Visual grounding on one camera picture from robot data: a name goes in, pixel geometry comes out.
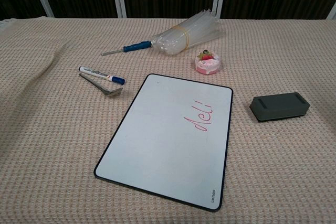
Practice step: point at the grey whiteboard eraser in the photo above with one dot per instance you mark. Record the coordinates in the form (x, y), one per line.
(278, 104)

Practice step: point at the white whiteboard with black rim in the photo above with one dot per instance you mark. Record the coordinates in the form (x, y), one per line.
(162, 134)

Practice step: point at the pink toy cake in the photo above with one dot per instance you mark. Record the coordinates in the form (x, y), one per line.
(207, 66)

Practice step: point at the metal spoon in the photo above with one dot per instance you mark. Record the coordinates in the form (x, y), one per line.
(113, 93)

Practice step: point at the yellow rubber band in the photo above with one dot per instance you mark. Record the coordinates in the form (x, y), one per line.
(187, 39)

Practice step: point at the white marker with blue cap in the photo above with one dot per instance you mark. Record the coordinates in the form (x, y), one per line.
(97, 72)

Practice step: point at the beige woven tablecloth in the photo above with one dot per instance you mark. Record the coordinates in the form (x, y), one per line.
(52, 142)

